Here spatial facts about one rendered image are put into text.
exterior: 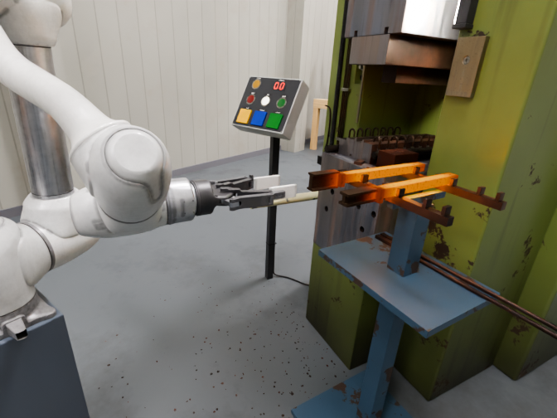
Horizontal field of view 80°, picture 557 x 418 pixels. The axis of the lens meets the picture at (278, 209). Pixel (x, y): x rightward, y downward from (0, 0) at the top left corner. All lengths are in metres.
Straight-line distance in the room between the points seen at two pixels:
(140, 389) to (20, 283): 0.78
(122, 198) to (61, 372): 0.80
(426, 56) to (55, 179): 1.28
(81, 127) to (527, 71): 1.07
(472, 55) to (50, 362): 1.49
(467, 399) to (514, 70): 1.28
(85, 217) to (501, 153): 1.08
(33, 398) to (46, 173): 0.60
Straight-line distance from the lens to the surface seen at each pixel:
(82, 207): 0.64
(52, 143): 1.03
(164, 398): 1.59
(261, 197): 0.68
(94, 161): 0.48
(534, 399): 1.95
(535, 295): 1.74
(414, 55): 1.39
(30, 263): 1.04
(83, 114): 0.56
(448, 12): 1.43
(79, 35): 3.58
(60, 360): 1.18
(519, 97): 1.17
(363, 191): 0.75
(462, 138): 1.25
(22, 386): 1.17
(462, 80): 1.24
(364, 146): 1.35
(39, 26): 0.99
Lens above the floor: 1.23
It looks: 23 degrees down
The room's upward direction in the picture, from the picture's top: 3 degrees clockwise
